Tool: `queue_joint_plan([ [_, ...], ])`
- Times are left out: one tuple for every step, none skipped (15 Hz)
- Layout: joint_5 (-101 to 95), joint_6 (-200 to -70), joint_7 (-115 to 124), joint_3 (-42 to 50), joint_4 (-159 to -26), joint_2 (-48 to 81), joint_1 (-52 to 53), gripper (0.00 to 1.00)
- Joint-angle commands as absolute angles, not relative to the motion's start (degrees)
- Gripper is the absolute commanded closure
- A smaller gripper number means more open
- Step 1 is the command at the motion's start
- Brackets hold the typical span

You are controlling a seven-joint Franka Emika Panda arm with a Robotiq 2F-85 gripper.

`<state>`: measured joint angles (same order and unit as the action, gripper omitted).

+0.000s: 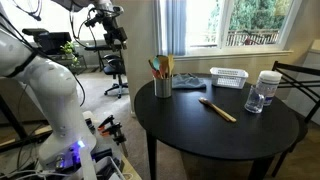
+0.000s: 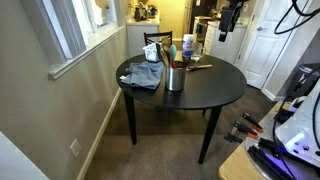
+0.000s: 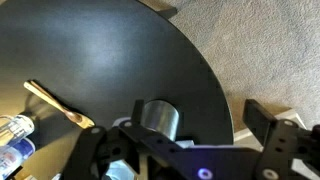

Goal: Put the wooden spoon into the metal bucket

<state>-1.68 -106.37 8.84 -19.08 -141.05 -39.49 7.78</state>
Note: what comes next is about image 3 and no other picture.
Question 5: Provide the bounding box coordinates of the clear glass mug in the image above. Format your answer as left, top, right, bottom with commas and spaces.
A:
0, 114, 36, 146

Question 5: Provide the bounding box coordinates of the blue cloth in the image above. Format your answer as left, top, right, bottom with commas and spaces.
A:
105, 159, 137, 180

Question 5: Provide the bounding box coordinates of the shiny metal bucket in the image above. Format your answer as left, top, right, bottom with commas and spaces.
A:
142, 99, 181, 142

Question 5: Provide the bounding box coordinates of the two-tone wooden spoon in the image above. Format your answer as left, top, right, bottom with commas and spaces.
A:
23, 79, 96, 130

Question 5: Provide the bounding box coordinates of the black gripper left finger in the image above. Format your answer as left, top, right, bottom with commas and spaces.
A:
63, 99, 201, 180

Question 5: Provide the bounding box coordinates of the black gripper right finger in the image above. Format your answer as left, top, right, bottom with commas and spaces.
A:
242, 99, 320, 180

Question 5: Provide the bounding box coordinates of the plastic bottle blue label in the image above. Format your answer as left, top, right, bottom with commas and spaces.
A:
0, 137, 37, 180

